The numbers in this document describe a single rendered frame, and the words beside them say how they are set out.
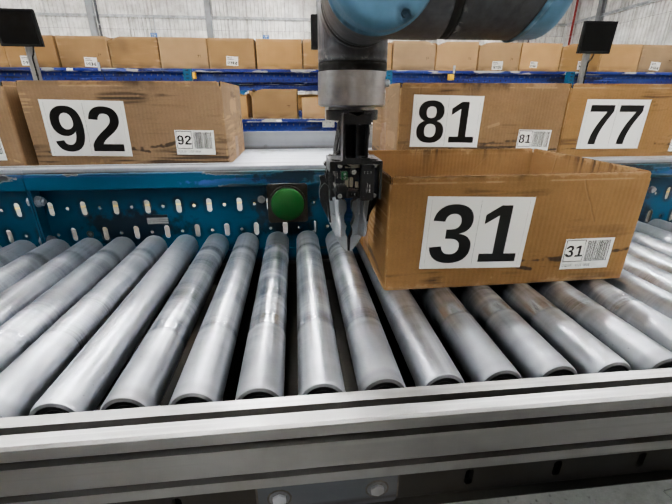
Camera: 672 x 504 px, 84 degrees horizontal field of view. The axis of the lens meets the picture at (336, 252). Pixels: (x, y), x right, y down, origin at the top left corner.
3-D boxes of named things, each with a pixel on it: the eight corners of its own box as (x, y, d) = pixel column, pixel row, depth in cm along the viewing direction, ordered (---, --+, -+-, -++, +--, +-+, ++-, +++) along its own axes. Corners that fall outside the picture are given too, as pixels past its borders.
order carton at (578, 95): (555, 161, 90) (572, 83, 83) (494, 147, 117) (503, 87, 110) (703, 158, 93) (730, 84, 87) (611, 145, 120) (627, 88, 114)
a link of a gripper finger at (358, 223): (352, 261, 56) (353, 201, 53) (347, 247, 62) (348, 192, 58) (373, 260, 56) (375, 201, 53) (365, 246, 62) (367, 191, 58)
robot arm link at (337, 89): (316, 74, 53) (382, 74, 54) (316, 110, 55) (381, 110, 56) (320, 69, 45) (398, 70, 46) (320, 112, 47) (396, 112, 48)
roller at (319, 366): (356, 421, 38) (311, 439, 38) (321, 242, 86) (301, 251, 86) (336, 387, 36) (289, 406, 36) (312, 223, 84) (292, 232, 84)
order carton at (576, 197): (383, 291, 56) (389, 177, 50) (352, 229, 83) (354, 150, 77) (623, 278, 60) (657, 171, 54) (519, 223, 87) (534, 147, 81)
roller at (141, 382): (96, 452, 36) (83, 412, 34) (209, 251, 84) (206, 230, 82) (150, 447, 37) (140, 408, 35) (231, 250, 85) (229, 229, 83)
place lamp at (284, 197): (271, 221, 80) (269, 189, 77) (272, 219, 81) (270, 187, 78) (304, 220, 81) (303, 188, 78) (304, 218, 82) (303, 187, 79)
